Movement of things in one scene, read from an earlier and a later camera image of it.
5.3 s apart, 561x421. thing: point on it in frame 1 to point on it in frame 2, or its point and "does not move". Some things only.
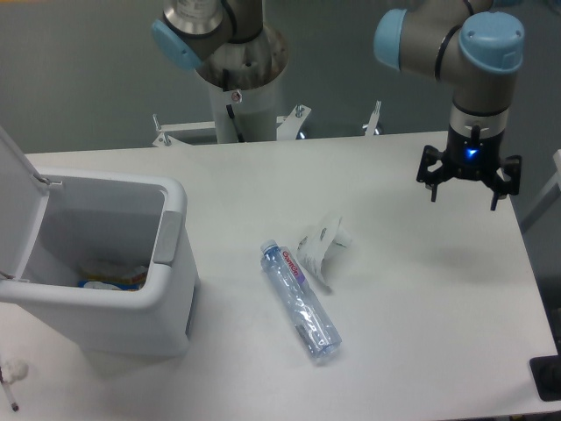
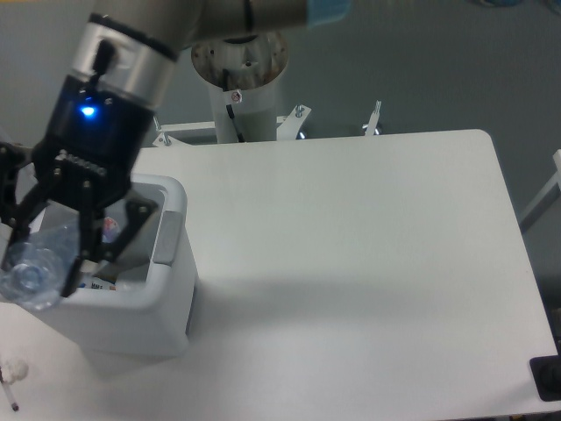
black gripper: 472,157 to 94,138
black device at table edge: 546,372 does not move
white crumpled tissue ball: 14,369 does not move
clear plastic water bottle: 310,317 to 33,268
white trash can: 91,215 does not move
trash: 132,279 to 88,279
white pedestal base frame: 290,127 does not move
